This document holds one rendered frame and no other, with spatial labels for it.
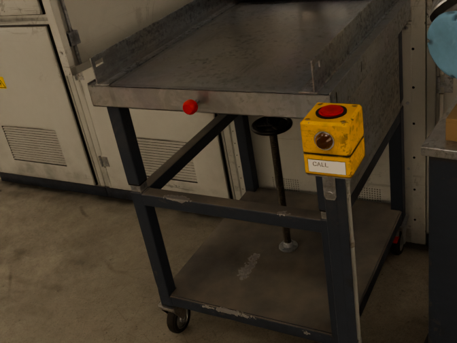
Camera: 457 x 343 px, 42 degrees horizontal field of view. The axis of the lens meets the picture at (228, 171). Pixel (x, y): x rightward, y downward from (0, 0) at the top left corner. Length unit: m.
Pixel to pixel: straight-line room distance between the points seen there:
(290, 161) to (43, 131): 1.19
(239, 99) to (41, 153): 1.74
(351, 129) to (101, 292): 1.43
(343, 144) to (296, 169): 1.21
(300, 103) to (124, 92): 0.44
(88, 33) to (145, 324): 0.93
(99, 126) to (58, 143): 0.30
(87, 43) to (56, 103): 0.99
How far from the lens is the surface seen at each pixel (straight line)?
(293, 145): 2.10
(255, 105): 1.25
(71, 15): 1.65
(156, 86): 1.38
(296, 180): 2.17
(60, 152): 2.78
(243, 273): 1.81
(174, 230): 2.39
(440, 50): 1.05
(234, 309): 1.70
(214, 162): 2.27
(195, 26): 1.80
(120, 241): 2.42
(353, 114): 0.96
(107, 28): 1.73
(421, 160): 1.98
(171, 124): 2.29
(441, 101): 1.86
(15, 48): 2.67
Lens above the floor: 1.30
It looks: 28 degrees down
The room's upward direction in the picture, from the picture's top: 10 degrees counter-clockwise
